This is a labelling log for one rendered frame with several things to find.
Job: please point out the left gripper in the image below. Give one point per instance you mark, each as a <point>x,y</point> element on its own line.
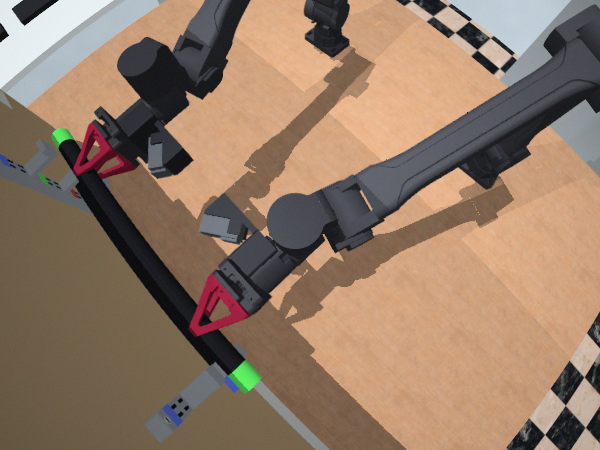
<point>261,282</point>

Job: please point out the black bar with green ends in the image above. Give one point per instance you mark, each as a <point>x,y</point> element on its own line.
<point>238,369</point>

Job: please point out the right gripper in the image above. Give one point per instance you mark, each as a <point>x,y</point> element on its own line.
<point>112,141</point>

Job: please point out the black bar with blue ends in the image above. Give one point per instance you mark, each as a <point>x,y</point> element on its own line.
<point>149,286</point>

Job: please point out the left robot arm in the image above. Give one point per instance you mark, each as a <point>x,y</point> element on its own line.
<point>295,220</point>

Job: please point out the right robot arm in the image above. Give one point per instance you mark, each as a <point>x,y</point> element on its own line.
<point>152,70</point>

